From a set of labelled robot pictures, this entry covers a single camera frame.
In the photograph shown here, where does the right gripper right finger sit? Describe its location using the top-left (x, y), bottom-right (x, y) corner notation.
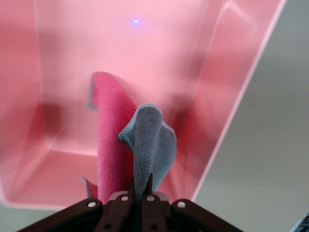
top-left (141, 173), bottom-right (243, 232)

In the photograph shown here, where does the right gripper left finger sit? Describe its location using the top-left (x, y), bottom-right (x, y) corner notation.
top-left (18, 180), bottom-right (137, 232)

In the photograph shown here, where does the grey and pink cloth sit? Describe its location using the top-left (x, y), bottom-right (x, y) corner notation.
top-left (81, 71), bottom-right (178, 205)

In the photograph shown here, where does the pink plastic bin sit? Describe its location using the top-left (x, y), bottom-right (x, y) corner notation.
top-left (0, 0), bottom-right (288, 211)

